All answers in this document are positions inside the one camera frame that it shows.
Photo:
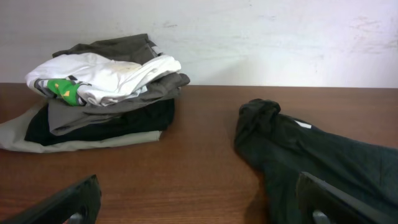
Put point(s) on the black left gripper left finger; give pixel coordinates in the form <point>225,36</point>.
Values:
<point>78,203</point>

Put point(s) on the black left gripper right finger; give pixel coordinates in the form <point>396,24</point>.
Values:
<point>320,202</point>

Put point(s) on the dark green t-shirt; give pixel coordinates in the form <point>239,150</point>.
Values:
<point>281,147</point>

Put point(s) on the light grey folded garment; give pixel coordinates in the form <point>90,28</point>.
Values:
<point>13,134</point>

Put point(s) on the white printed t-shirt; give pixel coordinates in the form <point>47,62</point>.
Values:
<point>81,79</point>

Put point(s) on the dark grey folded garment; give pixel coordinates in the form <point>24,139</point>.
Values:
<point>135,48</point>

